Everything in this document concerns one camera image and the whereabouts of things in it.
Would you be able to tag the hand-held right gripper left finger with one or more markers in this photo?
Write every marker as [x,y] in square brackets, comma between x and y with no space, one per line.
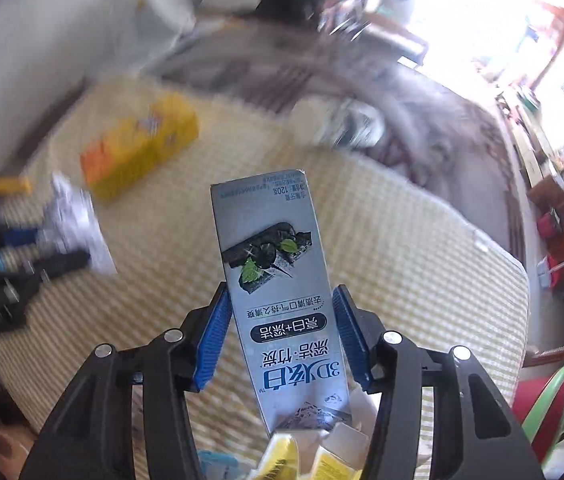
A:
[212,345]

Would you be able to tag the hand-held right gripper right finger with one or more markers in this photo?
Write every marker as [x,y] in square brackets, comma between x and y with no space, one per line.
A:
[354,345]

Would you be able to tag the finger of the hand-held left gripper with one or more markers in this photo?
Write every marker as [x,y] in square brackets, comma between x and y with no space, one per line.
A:
[17,239]
[47,265]

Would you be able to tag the silver foil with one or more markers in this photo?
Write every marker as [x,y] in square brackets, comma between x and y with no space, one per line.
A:
[72,220]

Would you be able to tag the grey toothpaste box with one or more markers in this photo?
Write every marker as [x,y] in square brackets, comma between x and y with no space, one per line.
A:
[272,260]

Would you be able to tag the yellow white boxes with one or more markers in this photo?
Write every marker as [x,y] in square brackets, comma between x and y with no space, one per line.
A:
[282,455]

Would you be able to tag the yellow drink carton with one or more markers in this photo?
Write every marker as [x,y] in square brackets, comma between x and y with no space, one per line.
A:
[137,152]

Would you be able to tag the red bin with green rim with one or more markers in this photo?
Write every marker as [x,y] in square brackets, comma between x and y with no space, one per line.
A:
[537,405]

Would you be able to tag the small white plastic bottle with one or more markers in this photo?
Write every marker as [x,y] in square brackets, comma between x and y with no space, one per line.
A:
[357,120]

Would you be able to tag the red trash can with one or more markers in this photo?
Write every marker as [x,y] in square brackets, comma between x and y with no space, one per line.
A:
[548,225]

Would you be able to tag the yellow plastic clip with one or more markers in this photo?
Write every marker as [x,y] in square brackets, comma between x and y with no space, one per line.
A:
[2,185]

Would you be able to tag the striped beige table mat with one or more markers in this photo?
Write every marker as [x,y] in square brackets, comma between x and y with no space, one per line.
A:
[412,285]

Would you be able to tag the grey patterned table cover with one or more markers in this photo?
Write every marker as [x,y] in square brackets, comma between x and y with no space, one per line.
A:
[412,110]

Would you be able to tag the wooden television cabinet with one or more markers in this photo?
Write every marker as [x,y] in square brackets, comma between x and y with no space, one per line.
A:
[542,160]

